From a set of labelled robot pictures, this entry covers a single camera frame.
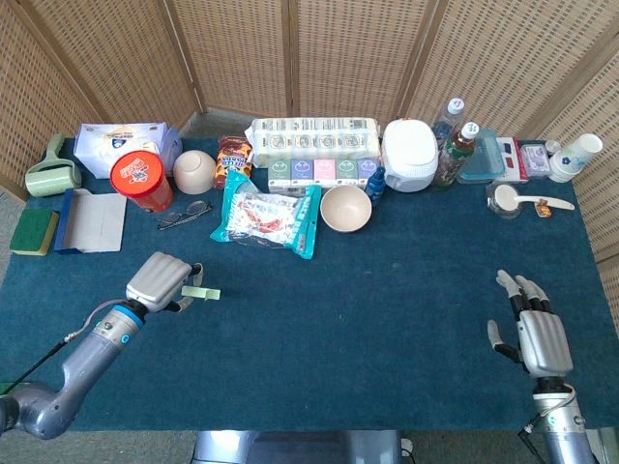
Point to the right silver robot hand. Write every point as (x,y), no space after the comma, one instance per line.
(544,338)

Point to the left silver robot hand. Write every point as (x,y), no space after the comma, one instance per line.
(155,280)

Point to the small pale green stick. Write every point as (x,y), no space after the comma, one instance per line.
(192,291)

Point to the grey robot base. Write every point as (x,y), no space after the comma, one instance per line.
(300,447)

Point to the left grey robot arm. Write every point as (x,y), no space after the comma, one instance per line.
(82,362)

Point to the black eyeglasses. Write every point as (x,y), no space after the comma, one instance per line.
(193,209)

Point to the blue box white paper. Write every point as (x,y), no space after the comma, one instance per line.
(94,220)

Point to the red lidded can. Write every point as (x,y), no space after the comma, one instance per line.
(140,176)

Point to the upturned beige bowl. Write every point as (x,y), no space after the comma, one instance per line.
(193,171)

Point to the small orange candy packet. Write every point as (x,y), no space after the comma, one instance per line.
(543,211)

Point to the teal snack bag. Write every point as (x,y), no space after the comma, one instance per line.
(266,217)

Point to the beige knife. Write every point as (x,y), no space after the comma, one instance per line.
(561,203)

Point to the clear glass bowl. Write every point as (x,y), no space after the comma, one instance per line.
(498,209)

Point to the brown cookie bag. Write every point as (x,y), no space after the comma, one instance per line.
(233,162)

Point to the beige spoon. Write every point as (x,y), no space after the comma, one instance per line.
(506,197)

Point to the white tissue paper pack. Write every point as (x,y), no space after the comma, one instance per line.
(111,140)

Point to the green lint roller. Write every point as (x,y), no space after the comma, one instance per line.
(50,176)

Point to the green smiley tissue box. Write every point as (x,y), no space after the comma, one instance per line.
(347,170)
(279,171)

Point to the blue table cloth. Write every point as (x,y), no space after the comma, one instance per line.
(314,338)

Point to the clear purple wipes box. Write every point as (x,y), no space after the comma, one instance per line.
(536,160)

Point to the red blue paper glasses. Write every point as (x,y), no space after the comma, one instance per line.
(512,162)

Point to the floral paper cup stack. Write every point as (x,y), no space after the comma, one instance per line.
(575,157)

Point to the clear container teal lid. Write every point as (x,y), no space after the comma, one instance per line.
(483,159)

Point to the small white jar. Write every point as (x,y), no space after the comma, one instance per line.
(552,147)

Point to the green tea bottle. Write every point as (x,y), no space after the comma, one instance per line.
(452,159)

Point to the pink smiley tissue box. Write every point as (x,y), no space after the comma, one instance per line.
(326,171)

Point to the upright beige bowl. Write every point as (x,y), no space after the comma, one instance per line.
(345,210)

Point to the white paper roll multipack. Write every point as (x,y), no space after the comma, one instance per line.
(314,137)

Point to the blue spray bottle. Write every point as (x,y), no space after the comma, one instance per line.
(375,186)

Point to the white rice cooker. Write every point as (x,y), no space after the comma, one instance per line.
(408,154)

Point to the clear bottle white cap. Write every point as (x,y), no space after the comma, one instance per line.
(450,116)

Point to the wicker folding screen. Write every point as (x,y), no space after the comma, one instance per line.
(338,48)

